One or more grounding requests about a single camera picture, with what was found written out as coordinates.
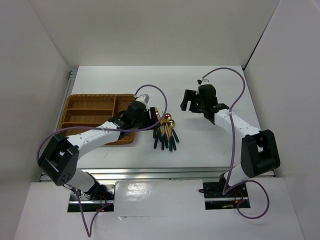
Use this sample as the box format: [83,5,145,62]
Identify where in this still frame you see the wicker cutlery tray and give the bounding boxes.
[57,93,137,146]

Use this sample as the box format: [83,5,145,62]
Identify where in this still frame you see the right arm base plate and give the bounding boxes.
[198,182,251,210]

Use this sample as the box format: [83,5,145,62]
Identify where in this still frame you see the gold spoon green handle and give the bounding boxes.
[161,113,173,152]
[172,129,180,143]
[167,119,177,152]

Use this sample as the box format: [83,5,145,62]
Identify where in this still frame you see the gold fork green handle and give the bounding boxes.
[152,126,158,139]

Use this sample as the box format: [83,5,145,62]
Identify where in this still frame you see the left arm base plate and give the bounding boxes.
[67,184,116,213]

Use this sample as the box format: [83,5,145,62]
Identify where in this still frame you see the aluminium frame rail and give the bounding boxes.
[39,166,276,180]

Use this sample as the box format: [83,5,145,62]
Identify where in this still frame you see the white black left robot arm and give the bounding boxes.
[37,97,153,200]

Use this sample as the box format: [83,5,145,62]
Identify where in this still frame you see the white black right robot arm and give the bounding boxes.
[180,84,281,196]

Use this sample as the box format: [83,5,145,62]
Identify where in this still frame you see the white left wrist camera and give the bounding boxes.
[135,94,150,105]

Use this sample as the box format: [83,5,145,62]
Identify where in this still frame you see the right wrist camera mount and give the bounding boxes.
[197,78,210,86]

